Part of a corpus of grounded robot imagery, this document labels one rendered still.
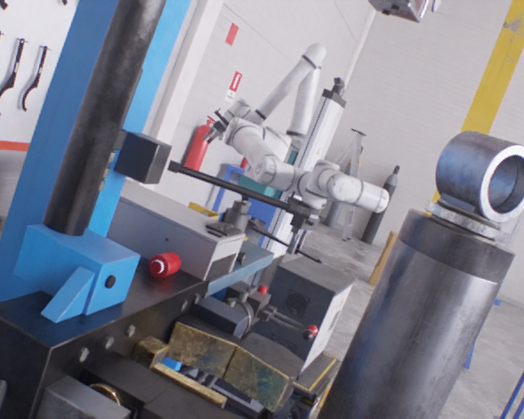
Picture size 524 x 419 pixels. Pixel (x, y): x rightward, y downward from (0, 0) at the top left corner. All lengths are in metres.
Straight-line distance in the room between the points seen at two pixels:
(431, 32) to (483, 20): 1.02
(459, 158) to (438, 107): 10.84
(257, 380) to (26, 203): 0.66
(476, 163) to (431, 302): 0.25
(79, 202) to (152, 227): 0.47
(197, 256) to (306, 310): 1.63
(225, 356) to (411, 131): 10.62
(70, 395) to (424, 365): 0.61
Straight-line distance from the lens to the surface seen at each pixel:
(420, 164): 11.87
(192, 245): 1.58
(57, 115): 1.34
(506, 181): 1.21
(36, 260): 1.18
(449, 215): 1.09
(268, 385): 1.44
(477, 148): 1.12
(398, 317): 1.10
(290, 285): 3.15
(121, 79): 1.15
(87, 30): 1.33
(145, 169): 1.34
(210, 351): 1.48
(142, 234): 1.64
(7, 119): 3.57
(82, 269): 1.12
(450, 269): 1.07
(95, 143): 1.16
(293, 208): 1.45
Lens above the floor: 1.53
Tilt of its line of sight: 8 degrees down
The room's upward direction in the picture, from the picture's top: 22 degrees clockwise
